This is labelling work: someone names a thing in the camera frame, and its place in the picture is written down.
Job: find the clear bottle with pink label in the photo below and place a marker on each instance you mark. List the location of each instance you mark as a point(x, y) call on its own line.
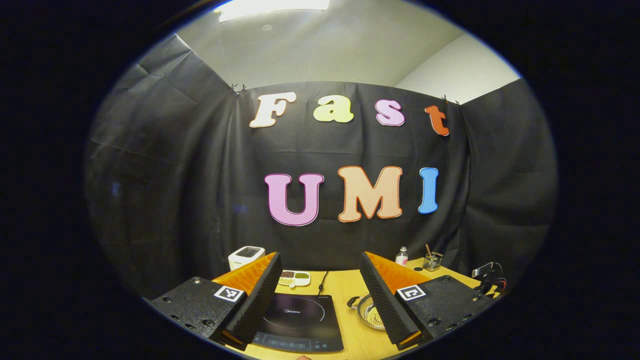
point(401, 257)

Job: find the wooden spoon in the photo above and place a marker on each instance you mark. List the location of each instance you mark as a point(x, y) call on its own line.
point(428, 250)

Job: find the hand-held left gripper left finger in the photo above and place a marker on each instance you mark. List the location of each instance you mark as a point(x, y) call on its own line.
point(260, 300)

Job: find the white box appliance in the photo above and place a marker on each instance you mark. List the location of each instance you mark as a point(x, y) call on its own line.
point(245, 255)

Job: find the pile of yellow soybeans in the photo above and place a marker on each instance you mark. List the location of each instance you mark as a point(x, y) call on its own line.
point(372, 316)

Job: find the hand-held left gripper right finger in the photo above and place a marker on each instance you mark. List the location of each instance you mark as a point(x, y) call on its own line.
point(382, 300)

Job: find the white divided bean dish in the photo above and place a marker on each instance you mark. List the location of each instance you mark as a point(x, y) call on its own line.
point(294, 278)

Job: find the black backdrop cloth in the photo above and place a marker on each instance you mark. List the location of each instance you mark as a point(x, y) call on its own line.
point(200, 175)

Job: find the black induction cooktop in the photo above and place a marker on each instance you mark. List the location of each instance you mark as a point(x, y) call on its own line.
point(300, 315)

